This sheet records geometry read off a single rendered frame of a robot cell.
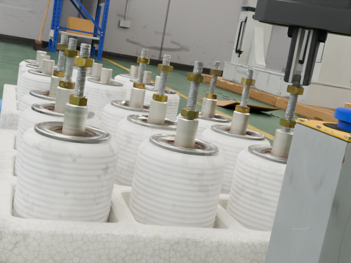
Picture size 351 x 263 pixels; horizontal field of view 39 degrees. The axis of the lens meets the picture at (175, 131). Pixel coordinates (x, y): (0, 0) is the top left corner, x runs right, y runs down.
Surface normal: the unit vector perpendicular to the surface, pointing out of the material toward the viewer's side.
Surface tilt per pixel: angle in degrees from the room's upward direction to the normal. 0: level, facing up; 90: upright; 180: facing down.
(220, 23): 90
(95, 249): 90
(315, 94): 90
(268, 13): 90
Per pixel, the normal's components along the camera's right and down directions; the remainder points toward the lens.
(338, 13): -0.37, 0.10
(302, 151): -0.94, -0.11
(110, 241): 0.29, 0.22
